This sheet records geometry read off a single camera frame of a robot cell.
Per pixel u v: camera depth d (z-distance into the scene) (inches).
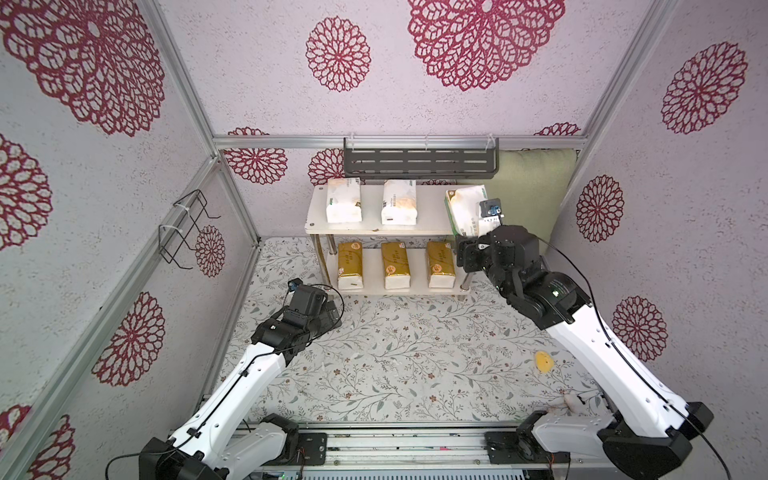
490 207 21.0
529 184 37.5
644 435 15.3
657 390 15.2
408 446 29.5
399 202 29.3
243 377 18.3
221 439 15.8
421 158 37.7
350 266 37.5
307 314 23.0
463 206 25.4
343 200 29.5
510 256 18.1
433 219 30.7
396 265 37.3
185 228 30.6
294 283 27.6
